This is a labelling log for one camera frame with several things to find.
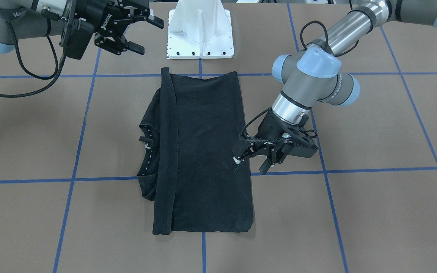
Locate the black printed t-shirt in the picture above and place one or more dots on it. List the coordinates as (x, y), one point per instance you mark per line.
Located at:
(188, 171)

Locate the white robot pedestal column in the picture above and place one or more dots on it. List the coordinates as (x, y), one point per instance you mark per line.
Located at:
(200, 29)

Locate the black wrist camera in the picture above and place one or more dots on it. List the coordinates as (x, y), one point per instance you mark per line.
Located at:
(75, 38)
(299, 142)

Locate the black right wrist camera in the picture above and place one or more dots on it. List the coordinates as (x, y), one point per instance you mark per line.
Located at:
(75, 38)

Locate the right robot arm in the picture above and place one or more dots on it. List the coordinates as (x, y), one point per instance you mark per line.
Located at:
(35, 19)

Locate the brown table mat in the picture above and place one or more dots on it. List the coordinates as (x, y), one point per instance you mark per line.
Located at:
(70, 201)

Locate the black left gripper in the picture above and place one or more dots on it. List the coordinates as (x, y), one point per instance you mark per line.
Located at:
(269, 128)

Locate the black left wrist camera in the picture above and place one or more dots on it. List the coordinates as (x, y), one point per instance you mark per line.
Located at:
(299, 142)

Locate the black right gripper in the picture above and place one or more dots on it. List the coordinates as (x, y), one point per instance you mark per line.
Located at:
(90, 11)

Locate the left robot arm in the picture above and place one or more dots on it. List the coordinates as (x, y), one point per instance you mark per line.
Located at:
(313, 75)

